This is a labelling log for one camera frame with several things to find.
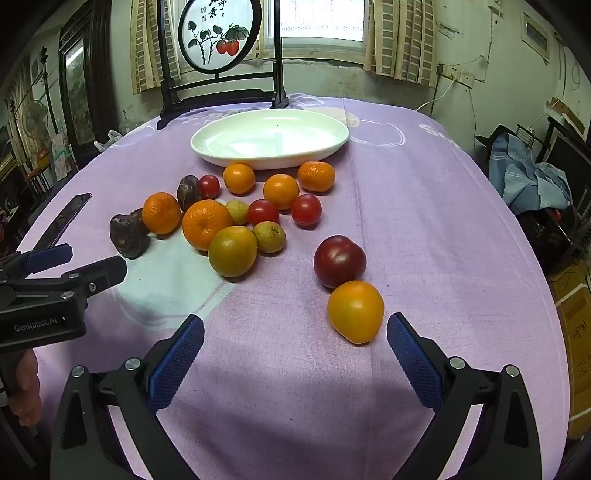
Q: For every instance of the green jujube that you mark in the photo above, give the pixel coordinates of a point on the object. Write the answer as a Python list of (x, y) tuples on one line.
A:
[(238, 212), (269, 237)]

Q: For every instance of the large orange mandarin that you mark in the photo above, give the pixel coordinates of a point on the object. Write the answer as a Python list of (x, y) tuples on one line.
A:
[(207, 224)]

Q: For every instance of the person's left hand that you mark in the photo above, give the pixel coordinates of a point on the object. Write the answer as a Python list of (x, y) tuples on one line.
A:
[(25, 383)]

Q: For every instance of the standing fan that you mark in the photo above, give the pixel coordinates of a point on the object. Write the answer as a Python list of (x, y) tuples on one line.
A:
[(34, 117)]

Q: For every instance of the wall power strip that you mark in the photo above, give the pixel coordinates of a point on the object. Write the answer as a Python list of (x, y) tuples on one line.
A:
[(457, 76)]

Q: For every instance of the purple printed tablecloth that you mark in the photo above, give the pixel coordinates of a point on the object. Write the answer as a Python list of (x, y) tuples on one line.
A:
[(415, 207)]

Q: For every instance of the yellow-orange tomato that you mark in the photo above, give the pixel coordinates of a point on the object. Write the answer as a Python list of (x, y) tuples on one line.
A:
[(355, 312)]

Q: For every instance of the small red cherry tomato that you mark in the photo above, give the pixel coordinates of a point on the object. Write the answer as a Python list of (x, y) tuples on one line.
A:
[(208, 186)]

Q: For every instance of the black smartphone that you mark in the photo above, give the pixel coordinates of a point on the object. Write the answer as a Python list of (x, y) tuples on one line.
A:
[(69, 212)]

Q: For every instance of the green-orange mandarin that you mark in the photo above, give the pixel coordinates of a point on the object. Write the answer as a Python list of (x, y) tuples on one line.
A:
[(232, 251)]

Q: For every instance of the cardboard box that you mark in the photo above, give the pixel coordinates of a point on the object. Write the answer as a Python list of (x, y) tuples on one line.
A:
[(577, 332)]

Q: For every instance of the dark wooden cabinet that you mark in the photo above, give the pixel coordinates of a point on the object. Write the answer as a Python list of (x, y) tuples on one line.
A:
[(78, 92)]

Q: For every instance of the blue clothing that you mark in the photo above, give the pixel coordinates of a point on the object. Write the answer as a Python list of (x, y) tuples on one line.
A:
[(521, 180)]

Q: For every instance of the small wall vent window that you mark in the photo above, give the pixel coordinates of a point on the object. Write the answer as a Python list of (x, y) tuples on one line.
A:
[(536, 36)]

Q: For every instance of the round painted screen black stand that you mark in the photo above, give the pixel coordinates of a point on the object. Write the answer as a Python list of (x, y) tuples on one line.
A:
[(217, 32)]

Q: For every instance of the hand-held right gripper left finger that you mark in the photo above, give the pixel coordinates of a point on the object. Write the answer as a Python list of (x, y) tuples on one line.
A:
[(178, 364)]

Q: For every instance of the dark red tomato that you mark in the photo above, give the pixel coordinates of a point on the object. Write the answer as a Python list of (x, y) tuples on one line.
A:
[(340, 261)]

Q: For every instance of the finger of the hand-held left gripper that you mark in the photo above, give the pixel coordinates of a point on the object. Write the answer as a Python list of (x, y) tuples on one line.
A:
[(46, 258), (106, 272)]

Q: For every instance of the white plastic bag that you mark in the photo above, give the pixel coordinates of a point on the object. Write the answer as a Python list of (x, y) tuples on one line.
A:
[(110, 140)]

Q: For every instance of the dark passion fruit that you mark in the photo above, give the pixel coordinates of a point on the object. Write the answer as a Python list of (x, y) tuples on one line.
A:
[(188, 192), (127, 239), (138, 218)]

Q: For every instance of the white oval plate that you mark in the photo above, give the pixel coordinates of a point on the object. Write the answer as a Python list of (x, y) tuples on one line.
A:
[(272, 134)]

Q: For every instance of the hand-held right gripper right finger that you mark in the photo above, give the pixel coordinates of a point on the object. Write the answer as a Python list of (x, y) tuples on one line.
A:
[(413, 364)]

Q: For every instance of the beige checked curtain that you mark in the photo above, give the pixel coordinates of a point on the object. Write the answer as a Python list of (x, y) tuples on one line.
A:
[(401, 41), (145, 46)]

